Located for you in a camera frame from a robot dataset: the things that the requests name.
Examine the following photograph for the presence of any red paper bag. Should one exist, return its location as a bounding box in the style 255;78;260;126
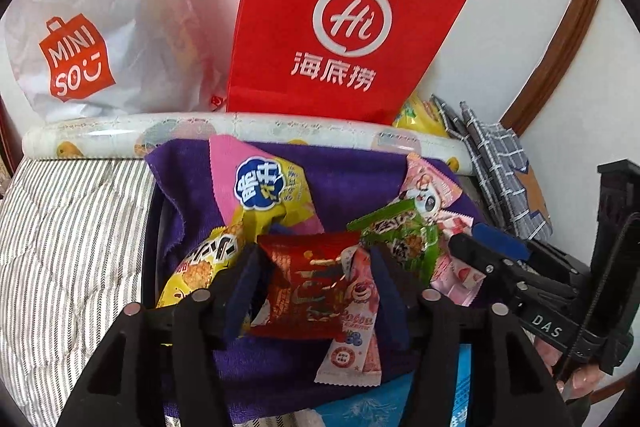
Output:
225;0;477;126

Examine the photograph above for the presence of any grey checked cloth with star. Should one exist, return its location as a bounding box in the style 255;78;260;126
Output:
430;94;553;240

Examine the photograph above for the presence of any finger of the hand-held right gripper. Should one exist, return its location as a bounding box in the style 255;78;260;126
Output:
470;222;588;275
447;234;528;295

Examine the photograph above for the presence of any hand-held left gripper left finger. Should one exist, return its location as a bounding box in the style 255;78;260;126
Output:
56;244;263;427

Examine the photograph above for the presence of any blue tissue pack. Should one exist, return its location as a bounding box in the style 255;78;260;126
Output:
340;342;473;427

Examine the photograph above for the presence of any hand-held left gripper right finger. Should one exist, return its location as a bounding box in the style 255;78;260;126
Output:
369;246;566;427

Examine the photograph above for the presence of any brown wooden door frame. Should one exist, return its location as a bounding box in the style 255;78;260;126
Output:
500;0;606;135

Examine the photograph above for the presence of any green snack packet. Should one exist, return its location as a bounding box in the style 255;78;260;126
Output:
346;198;443;288

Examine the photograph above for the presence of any purple towel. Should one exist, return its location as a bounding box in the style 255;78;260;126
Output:
145;139;488;418

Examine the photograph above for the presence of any striped bed sheet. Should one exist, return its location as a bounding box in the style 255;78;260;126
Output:
0;157;161;388

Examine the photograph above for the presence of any pink peach candy packet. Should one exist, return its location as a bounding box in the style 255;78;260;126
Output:
432;252;487;308

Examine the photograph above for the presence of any white plastic shopping bag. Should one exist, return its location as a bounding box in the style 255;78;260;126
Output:
0;0;231;122

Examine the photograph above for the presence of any pink bear print snack packet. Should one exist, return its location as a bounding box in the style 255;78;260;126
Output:
314;244;383;390

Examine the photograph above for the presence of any pink white snack packet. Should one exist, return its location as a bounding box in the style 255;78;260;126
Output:
435;209;475;240

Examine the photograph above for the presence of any red snack packet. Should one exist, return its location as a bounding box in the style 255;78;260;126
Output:
247;231;362;340

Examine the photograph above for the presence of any pink panda print snack packet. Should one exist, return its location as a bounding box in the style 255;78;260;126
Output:
400;153;463;218

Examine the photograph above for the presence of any yellow pink snack packet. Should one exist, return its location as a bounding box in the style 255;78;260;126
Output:
209;134;321;238

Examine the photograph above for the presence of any yellow green drink packet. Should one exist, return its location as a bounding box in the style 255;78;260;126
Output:
392;94;451;138

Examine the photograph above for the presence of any person's right hand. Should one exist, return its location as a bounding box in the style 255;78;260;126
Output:
535;337;616;410

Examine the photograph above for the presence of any duck print rolled mat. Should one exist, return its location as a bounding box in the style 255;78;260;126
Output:
22;112;473;170

